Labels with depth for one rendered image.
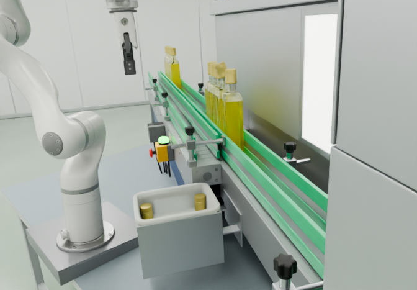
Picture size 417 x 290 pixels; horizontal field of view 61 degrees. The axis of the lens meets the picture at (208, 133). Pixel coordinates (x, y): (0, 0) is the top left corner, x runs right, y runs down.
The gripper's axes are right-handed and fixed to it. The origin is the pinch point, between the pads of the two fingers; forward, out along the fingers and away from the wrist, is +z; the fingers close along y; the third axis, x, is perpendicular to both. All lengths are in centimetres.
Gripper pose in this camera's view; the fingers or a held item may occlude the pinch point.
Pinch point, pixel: (130, 67)
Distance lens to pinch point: 105.3
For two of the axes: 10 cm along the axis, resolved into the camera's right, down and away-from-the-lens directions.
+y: -2.4, -2.8, 9.3
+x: -9.7, 1.2, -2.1
